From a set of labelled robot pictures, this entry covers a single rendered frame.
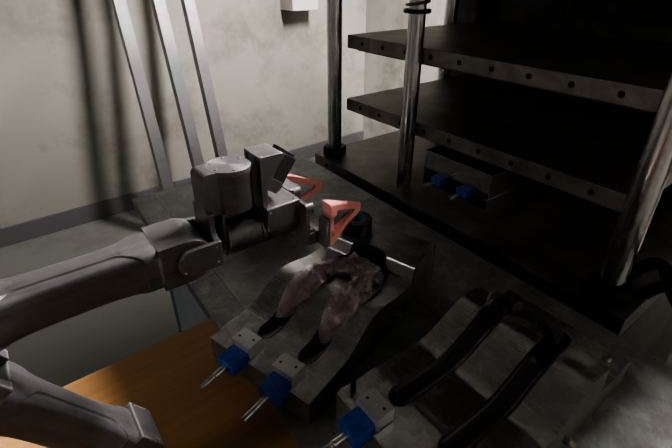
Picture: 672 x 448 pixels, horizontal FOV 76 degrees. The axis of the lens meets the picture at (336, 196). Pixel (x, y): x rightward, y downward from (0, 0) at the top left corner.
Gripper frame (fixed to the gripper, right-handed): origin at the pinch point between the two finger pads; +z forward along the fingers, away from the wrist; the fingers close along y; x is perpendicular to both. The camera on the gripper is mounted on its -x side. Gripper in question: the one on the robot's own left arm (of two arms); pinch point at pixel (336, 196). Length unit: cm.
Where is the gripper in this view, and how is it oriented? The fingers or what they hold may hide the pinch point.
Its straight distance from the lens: 68.2
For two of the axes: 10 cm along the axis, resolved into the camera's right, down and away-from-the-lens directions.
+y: -6.2, -3.7, 7.0
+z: 7.9, -2.7, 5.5
